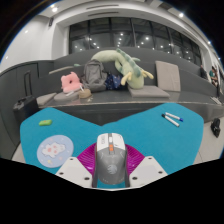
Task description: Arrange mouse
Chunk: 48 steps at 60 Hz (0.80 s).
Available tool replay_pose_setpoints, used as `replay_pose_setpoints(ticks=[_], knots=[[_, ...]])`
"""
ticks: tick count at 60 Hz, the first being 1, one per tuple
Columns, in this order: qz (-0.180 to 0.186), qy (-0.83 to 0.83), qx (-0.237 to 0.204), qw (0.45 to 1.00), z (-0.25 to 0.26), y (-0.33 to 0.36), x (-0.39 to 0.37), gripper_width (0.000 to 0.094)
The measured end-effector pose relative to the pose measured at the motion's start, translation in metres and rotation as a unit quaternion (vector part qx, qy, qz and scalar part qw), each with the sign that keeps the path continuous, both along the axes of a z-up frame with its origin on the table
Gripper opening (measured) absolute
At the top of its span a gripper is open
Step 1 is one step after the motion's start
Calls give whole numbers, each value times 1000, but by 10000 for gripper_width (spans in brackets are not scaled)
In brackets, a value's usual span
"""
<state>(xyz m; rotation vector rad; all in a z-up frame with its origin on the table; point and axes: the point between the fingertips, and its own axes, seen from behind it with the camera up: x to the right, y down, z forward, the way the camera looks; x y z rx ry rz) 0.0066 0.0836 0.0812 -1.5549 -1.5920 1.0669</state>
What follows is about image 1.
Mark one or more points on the flat grey seat cushion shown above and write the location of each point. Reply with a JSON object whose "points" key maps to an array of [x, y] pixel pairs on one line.
{"points": [[45, 99], [65, 96], [148, 91]]}

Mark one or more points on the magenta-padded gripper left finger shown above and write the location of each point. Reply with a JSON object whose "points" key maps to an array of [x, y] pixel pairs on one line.
{"points": [[75, 170]]}

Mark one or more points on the green plush dragon toy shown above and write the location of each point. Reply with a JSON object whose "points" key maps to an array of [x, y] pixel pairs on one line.
{"points": [[135, 75]]}

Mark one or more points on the grey backpack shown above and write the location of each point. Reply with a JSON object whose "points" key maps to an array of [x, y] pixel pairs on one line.
{"points": [[94, 76]]}

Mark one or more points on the black suitcase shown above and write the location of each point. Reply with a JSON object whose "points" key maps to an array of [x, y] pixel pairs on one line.
{"points": [[25, 108]]}

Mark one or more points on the grey white computer mouse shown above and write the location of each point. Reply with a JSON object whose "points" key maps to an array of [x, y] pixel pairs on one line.
{"points": [[110, 163]]}

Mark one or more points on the dark blue patterned bag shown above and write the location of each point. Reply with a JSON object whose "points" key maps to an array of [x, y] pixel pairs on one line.
{"points": [[113, 82]]}

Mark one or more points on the black-capped white marker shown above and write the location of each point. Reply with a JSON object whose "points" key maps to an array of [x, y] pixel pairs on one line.
{"points": [[170, 120]]}

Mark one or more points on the pink plush cushion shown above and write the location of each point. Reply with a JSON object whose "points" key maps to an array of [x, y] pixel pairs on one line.
{"points": [[70, 82]]}

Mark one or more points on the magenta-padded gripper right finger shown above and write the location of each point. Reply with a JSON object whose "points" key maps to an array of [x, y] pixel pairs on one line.
{"points": [[146, 170]]}

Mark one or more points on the upright grey seat cushion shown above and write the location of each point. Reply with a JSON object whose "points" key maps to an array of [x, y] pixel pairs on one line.
{"points": [[167, 76]]}

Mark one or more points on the ceiling lights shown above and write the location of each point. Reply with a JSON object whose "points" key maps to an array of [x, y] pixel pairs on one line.
{"points": [[54, 9]]}

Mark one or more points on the round light blue mouse pad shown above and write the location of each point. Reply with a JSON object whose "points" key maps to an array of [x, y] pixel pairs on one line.
{"points": [[53, 150]]}

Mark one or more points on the small green eraser block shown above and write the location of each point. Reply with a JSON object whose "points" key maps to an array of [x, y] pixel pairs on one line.
{"points": [[45, 122]]}

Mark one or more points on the black bag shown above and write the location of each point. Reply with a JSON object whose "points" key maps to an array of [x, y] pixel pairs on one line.
{"points": [[216, 127]]}

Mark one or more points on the small tan pouch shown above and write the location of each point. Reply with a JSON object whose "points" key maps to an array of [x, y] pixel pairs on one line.
{"points": [[85, 93]]}

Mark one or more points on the person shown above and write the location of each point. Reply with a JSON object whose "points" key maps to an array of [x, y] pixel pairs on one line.
{"points": [[203, 72], [213, 76]]}

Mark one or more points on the black wall speaker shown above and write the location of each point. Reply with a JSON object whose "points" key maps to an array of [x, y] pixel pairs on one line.
{"points": [[51, 22]]}

